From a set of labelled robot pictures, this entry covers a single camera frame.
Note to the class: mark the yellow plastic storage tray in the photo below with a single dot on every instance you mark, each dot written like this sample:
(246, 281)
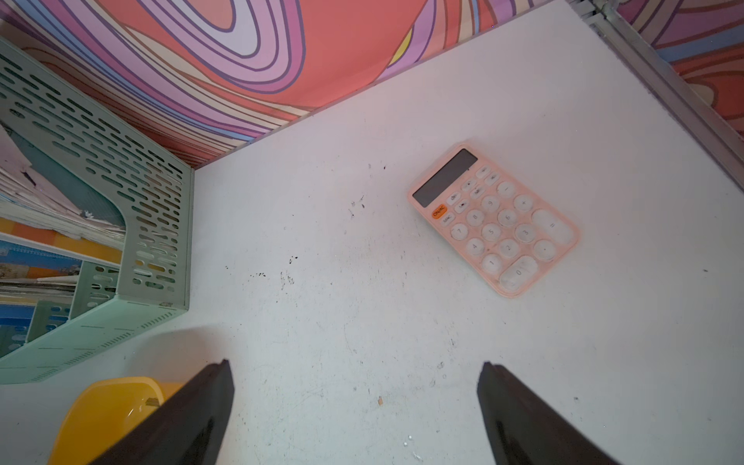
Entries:
(104, 414)

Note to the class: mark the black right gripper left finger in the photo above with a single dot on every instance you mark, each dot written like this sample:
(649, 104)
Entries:
(188, 428)

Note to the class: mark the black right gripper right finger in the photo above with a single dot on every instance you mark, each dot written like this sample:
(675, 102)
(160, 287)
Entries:
(523, 429)

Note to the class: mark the pink calculator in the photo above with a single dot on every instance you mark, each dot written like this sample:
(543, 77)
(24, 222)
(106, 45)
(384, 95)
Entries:
(505, 231)

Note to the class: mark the green file organizer rack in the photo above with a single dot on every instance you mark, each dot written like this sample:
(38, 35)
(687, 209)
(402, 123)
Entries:
(151, 189)

